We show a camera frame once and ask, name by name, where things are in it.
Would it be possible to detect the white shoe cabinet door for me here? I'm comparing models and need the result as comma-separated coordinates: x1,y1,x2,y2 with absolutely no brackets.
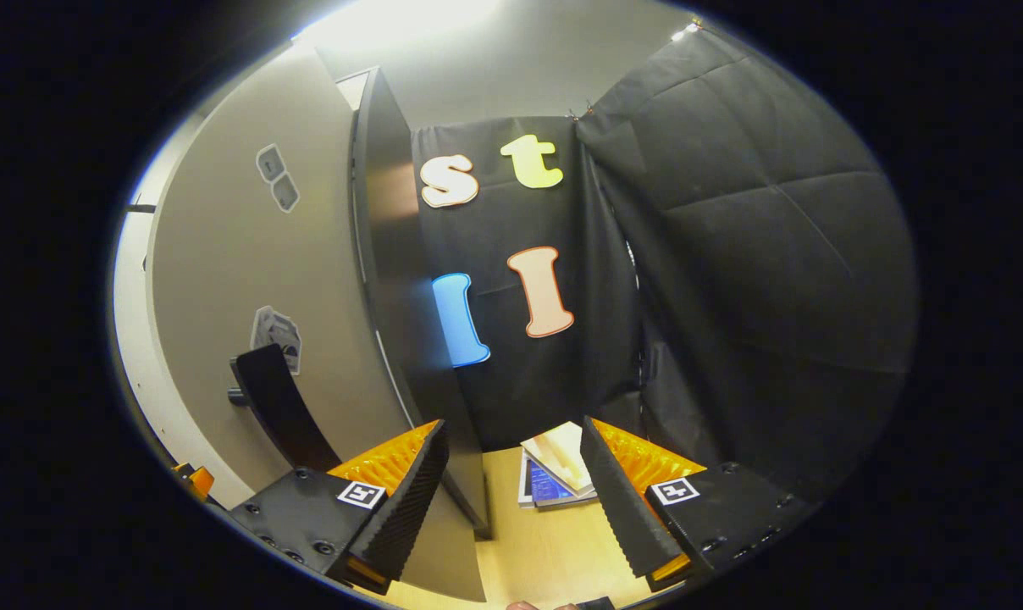
150,47,487,604
112,110,254,509

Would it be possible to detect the black backdrop cloth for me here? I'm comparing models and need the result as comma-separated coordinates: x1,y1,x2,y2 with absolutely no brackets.
410,114,648,452
575,30,921,509

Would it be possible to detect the blue cover book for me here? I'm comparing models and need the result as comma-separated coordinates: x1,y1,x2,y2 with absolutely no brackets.
518,456,599,509

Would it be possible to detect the white and grey shoe cabinet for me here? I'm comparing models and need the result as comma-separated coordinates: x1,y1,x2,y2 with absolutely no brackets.
112,42,493,604

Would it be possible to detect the beige booklet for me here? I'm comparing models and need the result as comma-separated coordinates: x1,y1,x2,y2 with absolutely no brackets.
521,421,598,497

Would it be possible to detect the black door handle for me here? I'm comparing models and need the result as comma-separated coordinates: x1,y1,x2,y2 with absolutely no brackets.
228,343,343,472

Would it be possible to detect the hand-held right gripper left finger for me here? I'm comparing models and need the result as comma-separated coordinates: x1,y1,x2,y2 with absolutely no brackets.
226,419,451,594

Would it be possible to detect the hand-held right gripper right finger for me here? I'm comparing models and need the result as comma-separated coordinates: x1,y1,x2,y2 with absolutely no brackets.
578,415,819,596

